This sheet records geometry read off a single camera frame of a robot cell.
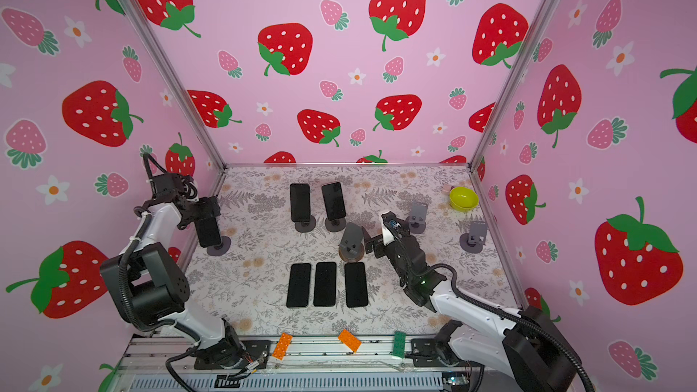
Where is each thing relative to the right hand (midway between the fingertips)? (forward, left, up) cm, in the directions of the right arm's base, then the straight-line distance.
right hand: (377, 221), depth 80 cm
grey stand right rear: (+11, -14, -14) cm, 22 cm away
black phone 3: (-13, +5, -19) cm, 24 cm away
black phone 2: (-13, +16, -20) cm, 28 cm away
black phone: (+9, +28, -6) cm, 30 cm away
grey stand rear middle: (+10, +16, -19) cm, 27 cm away
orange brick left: (-33, +24, -18) cm, 44 cm away
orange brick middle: (-29, +5, -18) cm, 34 cm away
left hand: (+2, +59, -4) cm, 59 cm away
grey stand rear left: (+8, +28, -19) cm, 34 cm away
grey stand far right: (+6, -34, -16) cm, 38 cm away
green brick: (-28, -9, -19) cm, 35 cm away
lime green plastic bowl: (+27, -33, -18) cm, 46 cm away
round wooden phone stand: (-2, +8, -14) cm, 16 cm away
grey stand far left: (-6, +55, -18) cm, 58 cm away
